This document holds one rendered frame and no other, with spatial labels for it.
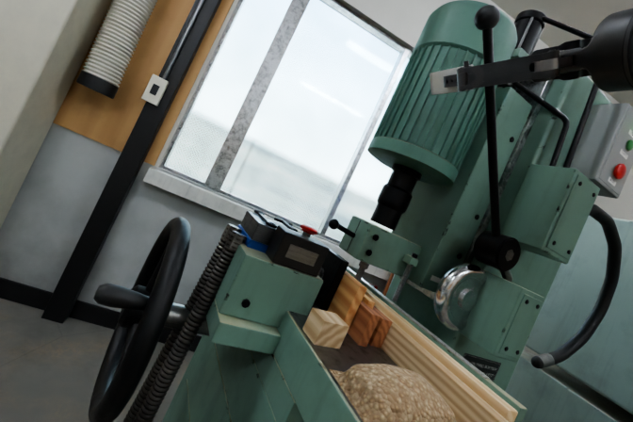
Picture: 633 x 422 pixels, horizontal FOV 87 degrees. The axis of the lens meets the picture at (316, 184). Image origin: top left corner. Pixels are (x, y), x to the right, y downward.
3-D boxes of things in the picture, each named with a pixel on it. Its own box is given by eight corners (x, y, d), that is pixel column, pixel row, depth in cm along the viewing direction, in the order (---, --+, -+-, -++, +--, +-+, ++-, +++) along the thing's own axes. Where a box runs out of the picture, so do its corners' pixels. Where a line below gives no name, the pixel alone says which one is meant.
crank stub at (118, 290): (89, 302, 39) (100, 282, 40) (141, 315, 41) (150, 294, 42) (90, 302, 37) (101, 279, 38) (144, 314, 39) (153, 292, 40)
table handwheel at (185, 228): (74, 400, 53) (149, 232, 67) (196, 413, 62) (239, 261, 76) (73, 460, 31) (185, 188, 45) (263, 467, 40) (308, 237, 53)
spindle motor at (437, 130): (350, 147, 70) (412, 15, 71) (409, 181, 77) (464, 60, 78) (404, 154, 54) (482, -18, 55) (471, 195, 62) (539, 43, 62)
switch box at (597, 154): (560, 174, 68) (592, 104, 68) (584, 194, 72) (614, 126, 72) (596, 179, 62) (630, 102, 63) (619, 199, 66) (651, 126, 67)
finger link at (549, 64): (586, 70, 36) (603, 69, 31) (528, 78, 38) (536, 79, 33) (587, 45, 35) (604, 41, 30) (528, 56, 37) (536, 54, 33)
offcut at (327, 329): (339, 349, 45) (349, 326, 45) (314, 345, 42) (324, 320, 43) (326, 333, 48) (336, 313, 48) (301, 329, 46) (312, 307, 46)
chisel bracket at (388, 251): (333, 252, 66) (352, 214, 66) (385, 273, 72) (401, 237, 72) (352, 267, 59) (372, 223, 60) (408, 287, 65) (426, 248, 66)
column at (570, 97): (362, 339, 83) (480, 77, 85) (423, 355, 92) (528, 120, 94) (425, 408, 62) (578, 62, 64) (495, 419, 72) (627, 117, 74)
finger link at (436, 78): (475, 89, 41) (470, 89, 41) (434, 94, 48) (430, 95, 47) (474, 64, 41) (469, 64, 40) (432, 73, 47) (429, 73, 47)
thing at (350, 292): (301, 285, 66) (317, 251, 66) (308, 287, 66) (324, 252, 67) (339, 331, 51) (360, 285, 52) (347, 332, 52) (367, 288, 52)
